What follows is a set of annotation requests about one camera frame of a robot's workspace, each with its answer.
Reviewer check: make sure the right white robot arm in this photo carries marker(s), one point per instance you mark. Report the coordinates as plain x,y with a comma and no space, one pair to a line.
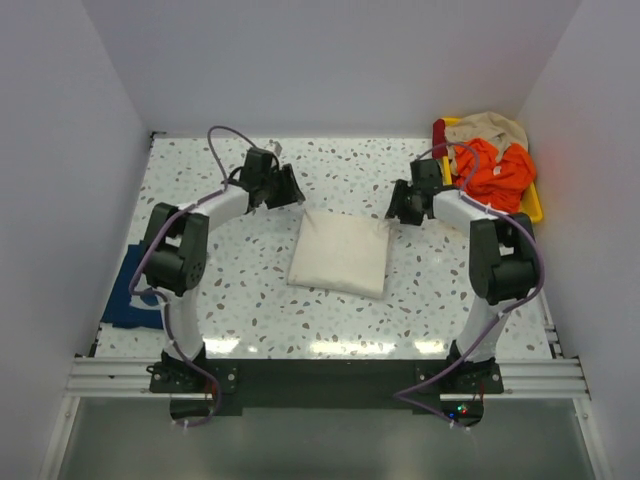
504,265

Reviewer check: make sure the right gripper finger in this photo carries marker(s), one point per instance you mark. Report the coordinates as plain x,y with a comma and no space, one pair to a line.
414,210
398,199

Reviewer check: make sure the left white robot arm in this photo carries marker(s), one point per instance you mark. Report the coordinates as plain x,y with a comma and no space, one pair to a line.
176,240

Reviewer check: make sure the cream t shirt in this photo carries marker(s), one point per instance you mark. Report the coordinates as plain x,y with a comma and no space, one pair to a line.
340,252

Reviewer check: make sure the beige t shirt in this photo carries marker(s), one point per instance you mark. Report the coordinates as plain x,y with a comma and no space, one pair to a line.
494,128

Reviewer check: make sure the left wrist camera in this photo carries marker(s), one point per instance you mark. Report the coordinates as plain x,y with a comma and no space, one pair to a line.
275,147

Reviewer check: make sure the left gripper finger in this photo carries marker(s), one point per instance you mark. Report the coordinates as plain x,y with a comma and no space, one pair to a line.
279,192
290,191

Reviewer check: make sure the red cloth in bin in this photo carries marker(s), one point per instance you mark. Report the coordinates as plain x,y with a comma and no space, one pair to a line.
439,141

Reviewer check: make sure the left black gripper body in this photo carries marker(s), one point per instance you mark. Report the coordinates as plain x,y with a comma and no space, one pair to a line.
276,185

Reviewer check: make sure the yellow plastic bin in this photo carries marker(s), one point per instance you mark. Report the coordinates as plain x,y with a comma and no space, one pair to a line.
530,203

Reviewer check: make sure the orange t shirt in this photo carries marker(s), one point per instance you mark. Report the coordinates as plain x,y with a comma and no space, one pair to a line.
499,183

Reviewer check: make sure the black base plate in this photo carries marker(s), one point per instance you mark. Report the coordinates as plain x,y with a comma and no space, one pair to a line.
228,387

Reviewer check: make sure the aluminium rail frame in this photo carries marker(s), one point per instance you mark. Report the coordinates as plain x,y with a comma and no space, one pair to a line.
331,418

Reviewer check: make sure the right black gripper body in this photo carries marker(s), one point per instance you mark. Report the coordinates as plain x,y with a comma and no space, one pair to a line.
412,198

